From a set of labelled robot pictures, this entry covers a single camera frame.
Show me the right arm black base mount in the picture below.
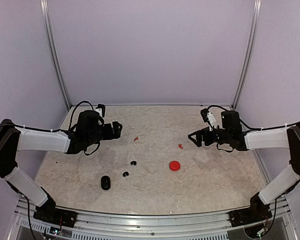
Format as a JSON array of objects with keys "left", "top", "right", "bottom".
[{"left": 228, "top": 205, "right": 273, "bottom": 227}]

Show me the right aluminium corner post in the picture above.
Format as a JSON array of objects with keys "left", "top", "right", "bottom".
[{"left": 231, "top": 0, "right": 262, "bottom": 109}]

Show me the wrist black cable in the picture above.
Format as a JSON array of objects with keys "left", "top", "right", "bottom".
[
  {"left": 206, "top": 104, "right": 251, "bottom": 131},
  {"left": 69, "top": 100, "right": 96, "bottom": 132}
]

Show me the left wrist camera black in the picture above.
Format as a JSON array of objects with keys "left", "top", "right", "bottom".
[{"left": 94, "top": 104, "right": 106, "bottom": 118}]

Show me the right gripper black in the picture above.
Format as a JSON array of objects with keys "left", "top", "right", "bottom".
[{"left": 188, "top": 126, "right": 232, "bottom": 147}]

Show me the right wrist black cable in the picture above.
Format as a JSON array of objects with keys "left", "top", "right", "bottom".
[{"left": 206, "top": 104, "right": 251, "bottom": 131}]

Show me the red earbud charging case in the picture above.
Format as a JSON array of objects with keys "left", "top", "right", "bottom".
[{"left": 169, "top": 160, "right": 181, "bottom": 172}]

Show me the aluminium front rail frame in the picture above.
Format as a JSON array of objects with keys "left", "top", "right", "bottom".
[{"left": 5, "top": 197, "right": 298, "bottom": 240}]

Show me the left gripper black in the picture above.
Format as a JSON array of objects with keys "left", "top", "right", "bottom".
[{"left": 85, "top": 121, "right": 123, "bottom": 147}]

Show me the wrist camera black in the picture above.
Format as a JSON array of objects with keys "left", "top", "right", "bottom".
[
  {"left": 94, "top": 104, "right": 106, "bottom": 118},
  {"left": 200, "top": 108, "right": 218, "bottom": 131}
]

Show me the black earbud charging case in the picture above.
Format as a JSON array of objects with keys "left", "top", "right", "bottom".
[{"left": 100, "top": 175, "right": 111, "bottom": 191}]

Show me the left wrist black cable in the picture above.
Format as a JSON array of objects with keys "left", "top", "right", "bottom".
[{"left": 69, "top": 100, "right": 96, "bottom": 132}]

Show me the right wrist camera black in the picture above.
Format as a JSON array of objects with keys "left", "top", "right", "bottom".
[{"left": 200, "top": 108, "right": 218, "bottom": 131}]

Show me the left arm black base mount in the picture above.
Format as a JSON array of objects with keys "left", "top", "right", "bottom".
[{"left": 33, "top": 206, "right": 78, "bottom": 228}]

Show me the left aluminium corner post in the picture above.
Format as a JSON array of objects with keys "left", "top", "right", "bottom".
[{"left": 39, "top": 0, "right": 72, "bottom": 110}]

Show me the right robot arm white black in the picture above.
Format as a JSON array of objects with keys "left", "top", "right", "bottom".
[{"left": 188, "top": 108, "right": 300, "bottom": 222}]

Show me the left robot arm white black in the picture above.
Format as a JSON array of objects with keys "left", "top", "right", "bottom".
[{"left": 0, "top": 110, "right": 123, "bottom": 223}]

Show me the aluminium corner post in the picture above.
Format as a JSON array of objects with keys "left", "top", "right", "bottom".
[
  {"left": 231, "top": 0, "right": 262, "bottom": 109},
  {"left": 39, "top": 0, "right": 72, "bottom": 110}
]

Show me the black earbud lower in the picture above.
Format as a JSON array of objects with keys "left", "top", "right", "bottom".
[{"left": 122, "top": 171, "right": 129, "bottom": 177}]

